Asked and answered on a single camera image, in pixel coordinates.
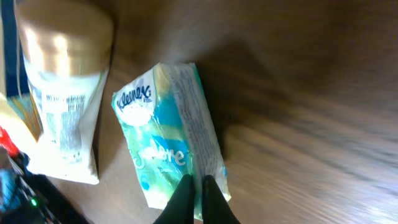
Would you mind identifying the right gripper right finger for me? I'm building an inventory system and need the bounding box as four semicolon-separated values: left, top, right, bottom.
201;175;240;224

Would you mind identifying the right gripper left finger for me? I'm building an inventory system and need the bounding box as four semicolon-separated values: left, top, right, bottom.
154;174;195;224

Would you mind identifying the green Kleenex tissue pack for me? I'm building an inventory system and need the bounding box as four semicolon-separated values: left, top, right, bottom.
111;63;231;220

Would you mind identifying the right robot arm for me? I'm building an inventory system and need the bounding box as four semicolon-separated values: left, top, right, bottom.
1;153;239;224

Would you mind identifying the yellow white snack bag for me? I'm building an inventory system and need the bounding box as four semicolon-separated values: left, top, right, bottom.
1;0;41;157

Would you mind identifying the white tube gold cap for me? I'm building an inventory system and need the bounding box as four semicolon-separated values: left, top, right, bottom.
14;0;114;185

